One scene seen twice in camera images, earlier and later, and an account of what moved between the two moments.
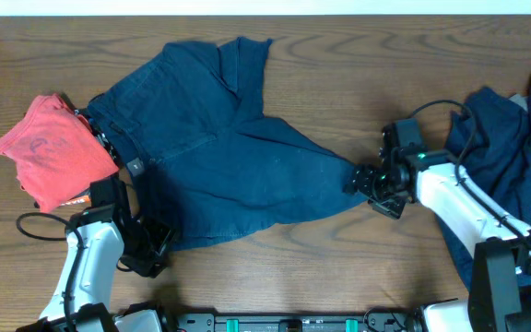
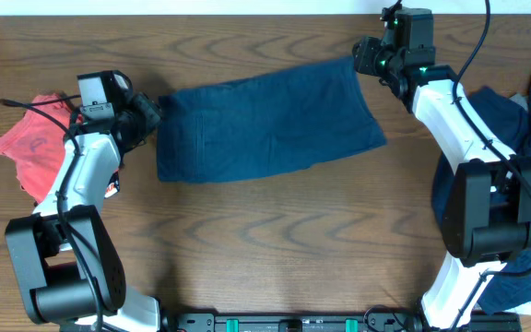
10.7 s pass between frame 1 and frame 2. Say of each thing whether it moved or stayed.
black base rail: stayed
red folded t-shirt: stayed
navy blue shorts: moved
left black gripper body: moved
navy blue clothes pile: stayed
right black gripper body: moved
